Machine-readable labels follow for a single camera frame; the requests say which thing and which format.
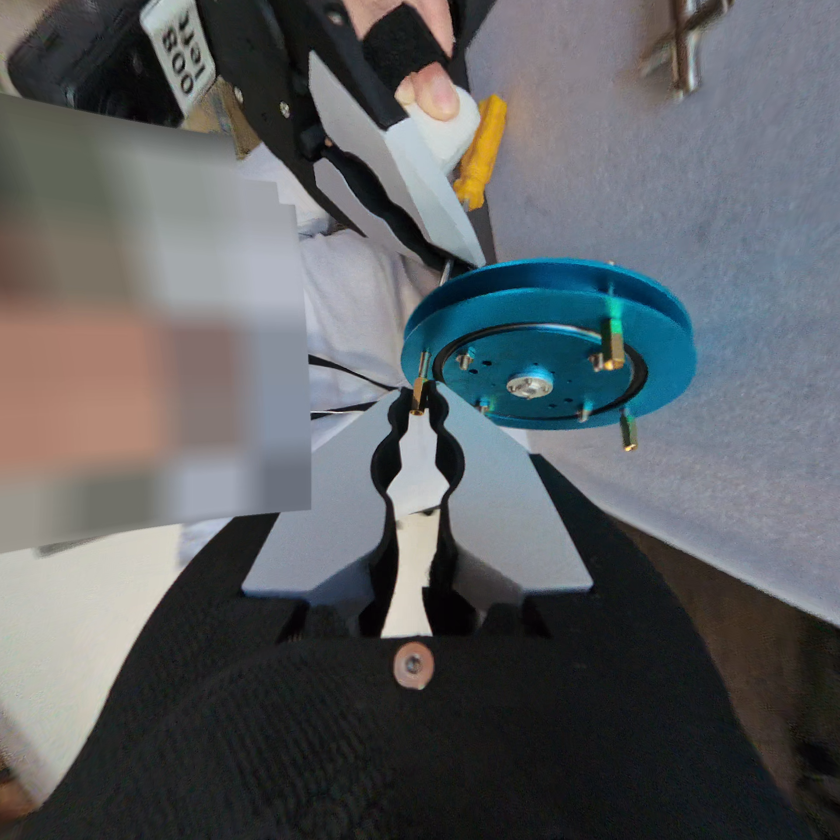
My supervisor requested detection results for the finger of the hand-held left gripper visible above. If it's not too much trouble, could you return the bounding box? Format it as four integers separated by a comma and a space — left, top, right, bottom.
307, 51, 488, 269
312, 159, 462, 270

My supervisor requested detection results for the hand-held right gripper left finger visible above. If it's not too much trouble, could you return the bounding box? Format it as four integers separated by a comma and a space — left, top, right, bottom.
241, 387, 408, 637

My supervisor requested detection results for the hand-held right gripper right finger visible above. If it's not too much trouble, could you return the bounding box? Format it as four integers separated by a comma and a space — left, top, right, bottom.
423, 382, 595, 636

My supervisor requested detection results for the yellow handled screwdriver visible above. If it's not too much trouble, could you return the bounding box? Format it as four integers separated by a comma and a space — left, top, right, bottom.
438, 95, 508, 286

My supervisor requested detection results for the blue round base plate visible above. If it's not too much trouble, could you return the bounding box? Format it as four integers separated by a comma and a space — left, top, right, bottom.
402, 258, 697, 431

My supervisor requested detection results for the metal socket wrench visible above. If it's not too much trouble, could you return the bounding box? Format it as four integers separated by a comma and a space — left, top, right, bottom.
640, 0, 732, 101

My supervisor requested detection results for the person's left hand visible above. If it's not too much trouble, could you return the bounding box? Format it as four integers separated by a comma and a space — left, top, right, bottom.
343, 0, 462, 123

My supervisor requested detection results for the white foam sheet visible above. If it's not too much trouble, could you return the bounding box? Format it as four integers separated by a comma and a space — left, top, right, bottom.
462, 0, 840, 627

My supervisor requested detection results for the black shoulder strap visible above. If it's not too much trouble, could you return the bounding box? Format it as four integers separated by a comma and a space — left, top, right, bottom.
308, 354, 395, 389

